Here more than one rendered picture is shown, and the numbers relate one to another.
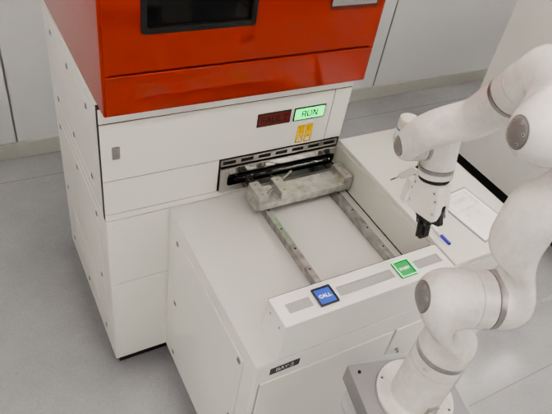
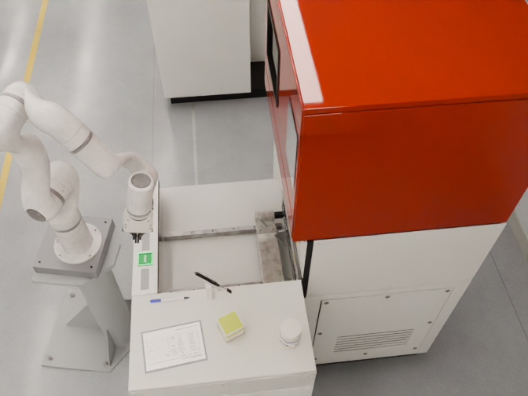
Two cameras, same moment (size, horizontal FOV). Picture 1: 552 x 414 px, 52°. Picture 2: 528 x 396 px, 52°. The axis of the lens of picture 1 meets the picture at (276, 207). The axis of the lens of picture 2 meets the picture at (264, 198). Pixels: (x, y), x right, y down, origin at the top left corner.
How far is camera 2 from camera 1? 2.40 m
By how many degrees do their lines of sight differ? 72
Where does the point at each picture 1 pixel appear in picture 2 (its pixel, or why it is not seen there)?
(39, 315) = not seen: hidden behind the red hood
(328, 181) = (269, 273)
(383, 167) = (252, 298)
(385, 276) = (145, 246)
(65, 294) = not seen: hidden behind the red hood
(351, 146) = (288, 285)
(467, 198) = (192, 352)
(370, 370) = (103, 228)
